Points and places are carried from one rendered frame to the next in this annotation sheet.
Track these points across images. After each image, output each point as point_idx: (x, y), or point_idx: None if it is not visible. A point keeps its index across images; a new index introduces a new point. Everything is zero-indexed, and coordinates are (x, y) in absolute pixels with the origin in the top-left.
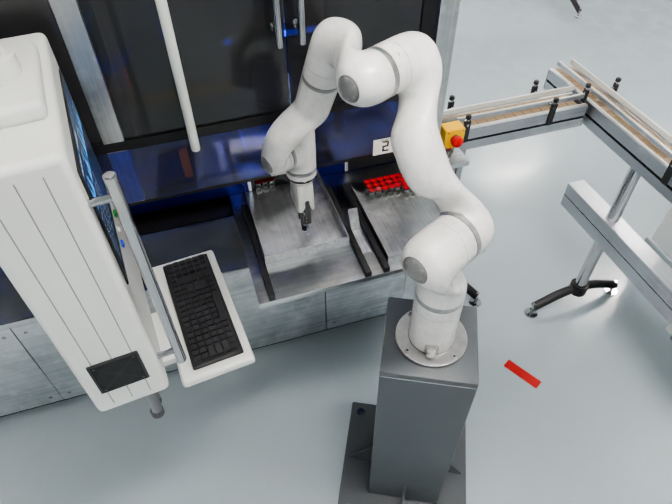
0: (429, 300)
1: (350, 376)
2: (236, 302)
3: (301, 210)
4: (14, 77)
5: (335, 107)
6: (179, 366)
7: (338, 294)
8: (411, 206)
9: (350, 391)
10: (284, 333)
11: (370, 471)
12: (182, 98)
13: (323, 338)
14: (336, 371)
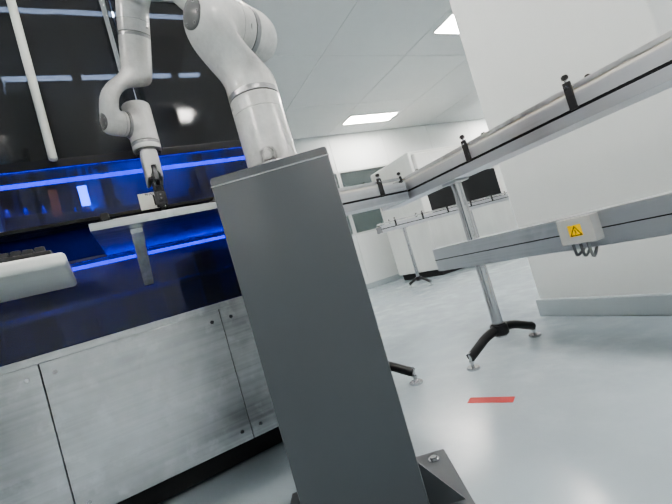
0: (234, 78)
1: (290, 477)
2: (122, 387)
3: (148, 174)
4: None
5: (188, 148)
6: None
7: (252, 372)
8: None
9: (290, 489)
10: (198, 447)
11: (296, 488)
12: (37, 108)
13: (257, 461)
14: (271, 479)
